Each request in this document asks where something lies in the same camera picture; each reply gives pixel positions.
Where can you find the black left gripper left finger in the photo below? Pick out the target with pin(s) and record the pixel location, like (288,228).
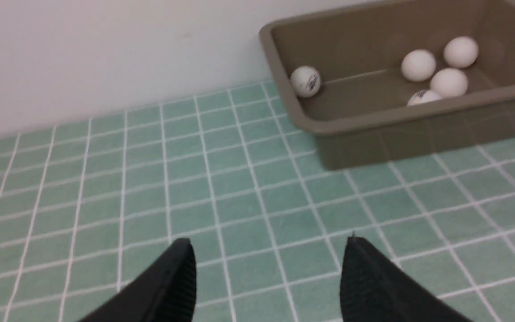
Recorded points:
(165,292)

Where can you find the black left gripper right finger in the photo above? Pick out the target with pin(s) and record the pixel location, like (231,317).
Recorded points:
(374,289)

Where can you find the white printed table-tennis ball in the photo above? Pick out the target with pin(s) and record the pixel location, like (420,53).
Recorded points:
(305,81)

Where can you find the green checkered tablecloth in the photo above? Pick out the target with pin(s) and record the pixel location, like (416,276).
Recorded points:
(87,206)

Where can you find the brown plastic bin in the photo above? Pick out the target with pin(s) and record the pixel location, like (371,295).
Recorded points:
(360,114)

